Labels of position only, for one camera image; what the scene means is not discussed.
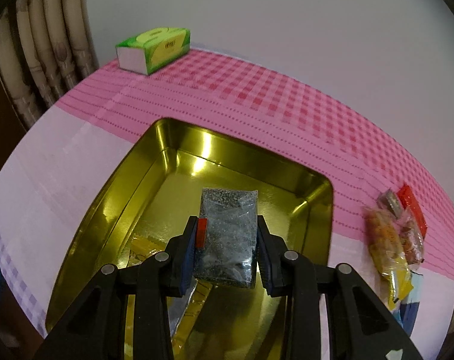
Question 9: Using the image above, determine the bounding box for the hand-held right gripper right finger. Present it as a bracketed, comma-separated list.
[255, 215, 424, 360]

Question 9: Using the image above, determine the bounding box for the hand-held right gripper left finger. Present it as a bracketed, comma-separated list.
[32, 215, 201, 360]

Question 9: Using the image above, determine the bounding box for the grey speckled snack packet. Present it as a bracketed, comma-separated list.
[193, 187, 258, 289]

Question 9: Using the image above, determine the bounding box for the gold metal tin box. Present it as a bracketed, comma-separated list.
[45, 117, 333, 360]

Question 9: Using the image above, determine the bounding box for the silver foil packet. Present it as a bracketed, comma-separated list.
[167, 277, 198, 334]

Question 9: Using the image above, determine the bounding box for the yellow clear snack packet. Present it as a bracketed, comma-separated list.
[367, 207, 413, 304]

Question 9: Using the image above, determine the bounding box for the small silver brown packet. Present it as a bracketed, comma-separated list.
[377, 191, 404, 218]

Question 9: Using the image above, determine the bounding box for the red clear snack packet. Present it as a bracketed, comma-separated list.
[396, 185, 427, 265]

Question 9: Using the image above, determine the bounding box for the blue white snack packet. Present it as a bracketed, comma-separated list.
[390, 270, 424, 336]

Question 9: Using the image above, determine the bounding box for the pink checked tablecloth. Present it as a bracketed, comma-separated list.
[0, 49, 454, 360]

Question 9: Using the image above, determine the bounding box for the green tissue box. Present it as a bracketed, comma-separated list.
[115, 27, 191, 75]

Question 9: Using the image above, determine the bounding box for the beige patterned curtain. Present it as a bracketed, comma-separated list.
[0, 0, 100, 132]

